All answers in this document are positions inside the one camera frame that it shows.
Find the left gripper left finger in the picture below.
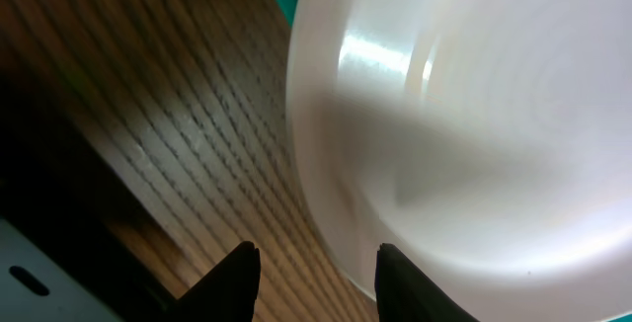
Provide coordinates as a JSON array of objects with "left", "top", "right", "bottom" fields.
[{"left": 172, "top": 241, "right": 261, "bottom": 322}]

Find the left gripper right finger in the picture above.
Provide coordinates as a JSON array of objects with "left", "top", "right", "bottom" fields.
[{"left": 374, "top": 243, "right": 477, "bottom": 322}]

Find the white plate with red smear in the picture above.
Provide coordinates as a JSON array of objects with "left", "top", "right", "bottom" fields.
[{"left": 286, "top": 0, "right": 631, "bottom": 321}]

